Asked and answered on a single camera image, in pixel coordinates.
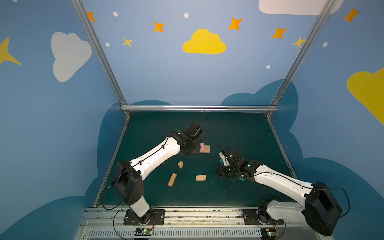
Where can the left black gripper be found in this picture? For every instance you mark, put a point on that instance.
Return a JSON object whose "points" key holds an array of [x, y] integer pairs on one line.
{"points": [[191, 147]]}

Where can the back aluminium frame rail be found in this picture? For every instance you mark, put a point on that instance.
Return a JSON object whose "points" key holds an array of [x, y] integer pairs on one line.
{"points": [[160, 108]]}

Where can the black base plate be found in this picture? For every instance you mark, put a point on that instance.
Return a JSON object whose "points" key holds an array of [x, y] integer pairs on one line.
{"points": [[156, 217], [258, 217]]}

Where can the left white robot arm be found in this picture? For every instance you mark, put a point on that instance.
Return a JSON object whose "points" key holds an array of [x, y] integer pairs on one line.
{"points": [[130, 175]]}

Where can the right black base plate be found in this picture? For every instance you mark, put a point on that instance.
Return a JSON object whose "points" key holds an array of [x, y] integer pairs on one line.
{"points": [[258, 217]]}

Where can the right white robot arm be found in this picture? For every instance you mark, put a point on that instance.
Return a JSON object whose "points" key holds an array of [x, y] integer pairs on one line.
{"points": [[313, 204]]}

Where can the left aluminium frame post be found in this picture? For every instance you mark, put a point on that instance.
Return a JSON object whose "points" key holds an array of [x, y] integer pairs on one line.
{"points": [[91, 33]]}

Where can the left controller board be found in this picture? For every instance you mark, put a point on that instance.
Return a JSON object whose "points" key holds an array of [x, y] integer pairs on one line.
{"points": [[144, 232]]}

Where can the long natural wood block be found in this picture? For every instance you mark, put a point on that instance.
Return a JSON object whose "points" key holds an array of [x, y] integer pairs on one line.
{"points": [[172, 180]]}

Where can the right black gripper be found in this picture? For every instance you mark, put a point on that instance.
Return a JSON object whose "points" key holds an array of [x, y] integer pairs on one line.
{"points": [[226, 169]]}

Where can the controller board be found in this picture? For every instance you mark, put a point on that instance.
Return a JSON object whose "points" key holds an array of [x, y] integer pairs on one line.
{"points": [[268, 234], [144, 232]]}

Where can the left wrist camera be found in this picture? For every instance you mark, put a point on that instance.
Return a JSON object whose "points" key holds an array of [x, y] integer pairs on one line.
{"points": [[193, 131]]}

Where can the front aluminium rail bed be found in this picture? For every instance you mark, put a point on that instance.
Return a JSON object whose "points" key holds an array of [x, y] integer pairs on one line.
{"points": [[187, 223]]}

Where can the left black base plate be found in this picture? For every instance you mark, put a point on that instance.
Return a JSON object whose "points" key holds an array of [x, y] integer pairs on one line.
{"points": [[156, 217]]}

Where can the pink wood block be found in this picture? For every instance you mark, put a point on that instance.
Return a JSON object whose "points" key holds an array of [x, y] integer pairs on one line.
{"points": [[202, 147]]}

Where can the small wood cylinder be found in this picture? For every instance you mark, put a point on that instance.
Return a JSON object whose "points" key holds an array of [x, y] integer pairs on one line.
{"points": [[180, 164]]}

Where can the aluminium frame post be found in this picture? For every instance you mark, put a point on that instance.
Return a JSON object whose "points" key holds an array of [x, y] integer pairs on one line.
{"points": [[91, 33], [311, 38]]}

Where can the right aluminium frame post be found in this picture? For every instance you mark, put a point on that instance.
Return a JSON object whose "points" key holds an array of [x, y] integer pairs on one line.
{"points": [[311, 38]]}

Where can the right controller board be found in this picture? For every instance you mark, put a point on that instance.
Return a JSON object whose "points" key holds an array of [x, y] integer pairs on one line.
{"points": [[268, 234]]}

